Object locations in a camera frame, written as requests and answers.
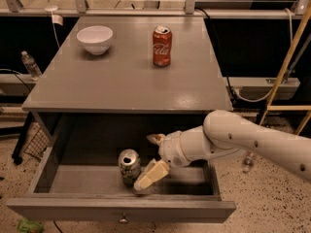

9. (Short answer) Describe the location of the white ceramic bowl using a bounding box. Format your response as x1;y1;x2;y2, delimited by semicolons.
77;25;113;55

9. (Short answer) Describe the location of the clear plastic water bottle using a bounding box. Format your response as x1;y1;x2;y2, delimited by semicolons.
21;50;42;81

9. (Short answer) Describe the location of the yellow metal cart frame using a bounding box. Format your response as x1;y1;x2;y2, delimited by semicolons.
259;0;311;135

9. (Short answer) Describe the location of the black wire mesh basket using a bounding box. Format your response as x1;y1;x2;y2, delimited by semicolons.
24;128;50;161

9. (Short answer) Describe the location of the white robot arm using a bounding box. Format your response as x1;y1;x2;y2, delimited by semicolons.
134;110;311;191

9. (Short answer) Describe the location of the green crumpled bag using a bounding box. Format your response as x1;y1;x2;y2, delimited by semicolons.
17;219;45;233

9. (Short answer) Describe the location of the white cable with tag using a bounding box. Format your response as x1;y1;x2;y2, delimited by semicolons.
38;0;64;50

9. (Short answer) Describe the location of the red coca-cola can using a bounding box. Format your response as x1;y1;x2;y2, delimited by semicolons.
153;25;172;67

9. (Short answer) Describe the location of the plastic bottle on floor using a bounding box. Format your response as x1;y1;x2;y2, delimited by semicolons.
242;152;255;174

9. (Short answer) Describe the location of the metal drawer knob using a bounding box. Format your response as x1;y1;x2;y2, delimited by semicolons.
119;213;128;224

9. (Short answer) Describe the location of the silver green 7up can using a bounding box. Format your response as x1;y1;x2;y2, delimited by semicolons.
118;149;141;185

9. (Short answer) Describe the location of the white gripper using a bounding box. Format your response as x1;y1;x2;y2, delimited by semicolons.
134;131;190;191

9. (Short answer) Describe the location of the black power cable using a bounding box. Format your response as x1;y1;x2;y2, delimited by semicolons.
193;7;239;104

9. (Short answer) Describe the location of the grey open top drawer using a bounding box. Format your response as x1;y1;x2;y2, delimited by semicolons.
5;114;237;224

